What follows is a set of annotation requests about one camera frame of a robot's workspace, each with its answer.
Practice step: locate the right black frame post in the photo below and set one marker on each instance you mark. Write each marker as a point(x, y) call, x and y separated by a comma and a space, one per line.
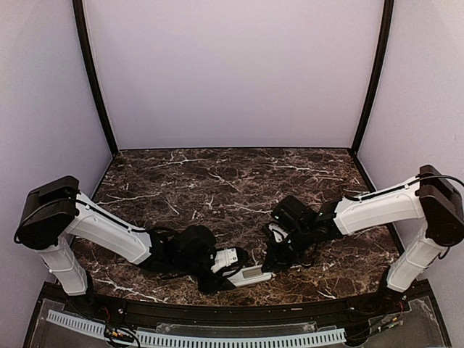
point(375, 76)

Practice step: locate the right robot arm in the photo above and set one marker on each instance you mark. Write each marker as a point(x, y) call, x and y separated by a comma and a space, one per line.
point(429, 196)

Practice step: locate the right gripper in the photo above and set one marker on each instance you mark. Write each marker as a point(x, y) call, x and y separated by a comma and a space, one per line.
point(275, 262)

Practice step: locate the white slotted cable duct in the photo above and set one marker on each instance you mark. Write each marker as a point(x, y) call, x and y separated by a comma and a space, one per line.
point(197, 336)

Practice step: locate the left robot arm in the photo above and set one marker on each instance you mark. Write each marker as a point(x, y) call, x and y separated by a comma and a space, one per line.
point(58, 209)

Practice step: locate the grey battery cover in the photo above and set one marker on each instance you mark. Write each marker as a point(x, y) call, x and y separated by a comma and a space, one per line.
point(251, 272)

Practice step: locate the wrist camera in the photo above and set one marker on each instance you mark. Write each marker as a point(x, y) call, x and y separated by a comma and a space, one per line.
point(275, 232)
point(227, 257)

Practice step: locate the left black frame post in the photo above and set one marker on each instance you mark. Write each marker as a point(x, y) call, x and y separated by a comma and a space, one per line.
point(85, 47)

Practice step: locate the white remote control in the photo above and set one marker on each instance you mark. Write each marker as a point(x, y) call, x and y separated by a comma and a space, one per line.
point(238, 281)

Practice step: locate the black frame post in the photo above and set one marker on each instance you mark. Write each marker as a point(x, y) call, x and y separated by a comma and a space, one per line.
point(375, 76)
point(85, 47)

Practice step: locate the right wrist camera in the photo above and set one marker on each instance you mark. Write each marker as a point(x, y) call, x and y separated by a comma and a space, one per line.
point(275, 232)

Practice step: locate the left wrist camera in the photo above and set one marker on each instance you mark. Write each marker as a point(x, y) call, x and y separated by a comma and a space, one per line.
point(227, 257)

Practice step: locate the black front rail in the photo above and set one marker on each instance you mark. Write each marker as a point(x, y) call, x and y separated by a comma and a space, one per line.
point(419, 306)

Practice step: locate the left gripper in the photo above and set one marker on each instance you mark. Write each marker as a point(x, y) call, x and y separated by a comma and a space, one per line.
point(214, 286)

